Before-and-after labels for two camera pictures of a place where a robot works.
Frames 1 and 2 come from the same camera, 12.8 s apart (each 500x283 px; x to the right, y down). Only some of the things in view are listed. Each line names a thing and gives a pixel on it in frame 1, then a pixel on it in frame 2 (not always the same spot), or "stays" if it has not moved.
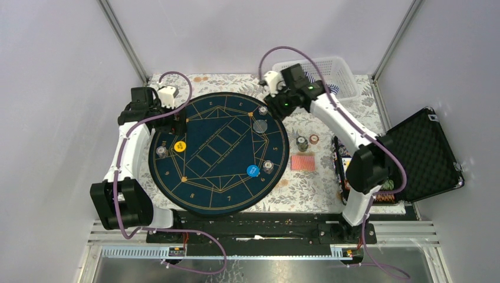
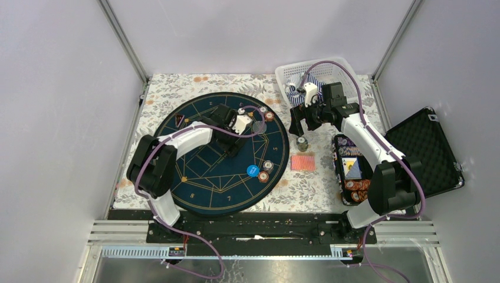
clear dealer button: (260, 126) stays
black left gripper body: (168, 124) → (227, 144)
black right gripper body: (282, 104) → (315, 116)
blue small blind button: (253, 171) stays
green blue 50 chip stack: (302, 142) stays
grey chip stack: (268, 166) stays
